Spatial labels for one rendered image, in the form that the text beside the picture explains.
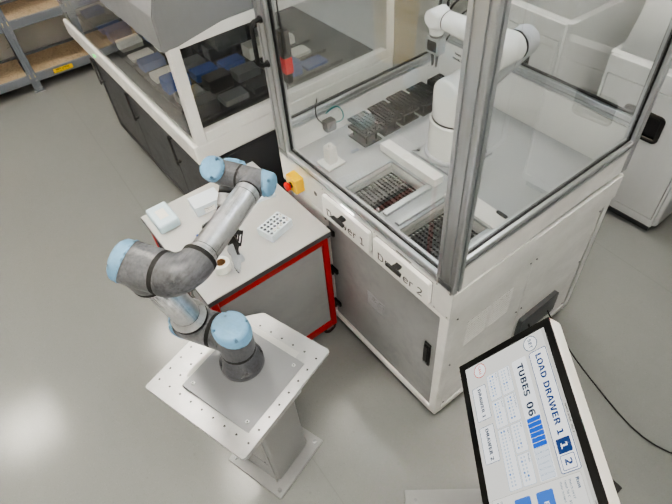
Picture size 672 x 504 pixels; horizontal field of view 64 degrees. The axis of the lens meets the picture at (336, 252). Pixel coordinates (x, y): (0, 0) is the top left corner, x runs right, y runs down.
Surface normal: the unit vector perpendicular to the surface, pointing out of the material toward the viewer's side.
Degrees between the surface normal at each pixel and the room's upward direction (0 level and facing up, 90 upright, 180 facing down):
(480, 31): 90
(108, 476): 0
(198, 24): 90
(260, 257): 0
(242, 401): 3
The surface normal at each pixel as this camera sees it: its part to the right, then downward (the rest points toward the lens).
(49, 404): -0.07, -0.67
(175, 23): 0.61, 0.56
